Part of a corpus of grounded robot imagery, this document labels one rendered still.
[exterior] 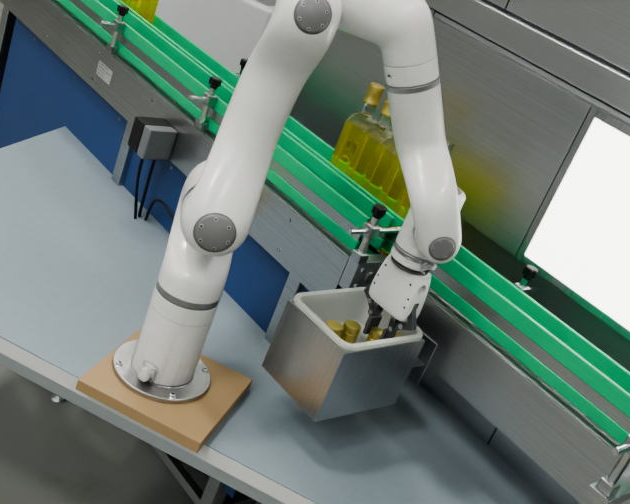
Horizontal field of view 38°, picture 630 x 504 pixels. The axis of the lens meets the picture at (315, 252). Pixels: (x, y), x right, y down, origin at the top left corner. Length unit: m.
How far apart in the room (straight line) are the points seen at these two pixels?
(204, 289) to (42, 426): 1.28
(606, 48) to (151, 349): 1.03
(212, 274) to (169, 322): 0.12
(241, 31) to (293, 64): 2.57
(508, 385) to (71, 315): 0.88
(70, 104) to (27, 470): 1.04
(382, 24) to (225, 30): 2.60
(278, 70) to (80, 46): 1.32
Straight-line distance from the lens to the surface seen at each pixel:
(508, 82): 1.93
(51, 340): 1.83
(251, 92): 1.48
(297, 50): 1.42
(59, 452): 2.74
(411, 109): 1.52
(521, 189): 1.89
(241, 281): 2.11
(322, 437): 1.82
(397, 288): 1.67
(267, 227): 2.00
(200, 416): 1.70
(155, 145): 2.26
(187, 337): 1.67
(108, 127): 2.59
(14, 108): 3.11
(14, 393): 2.90
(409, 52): 1.49
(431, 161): 1.54
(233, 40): 4.03
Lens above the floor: 1.78
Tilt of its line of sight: 24 degrees down
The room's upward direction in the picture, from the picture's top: 22 degrees clockwise
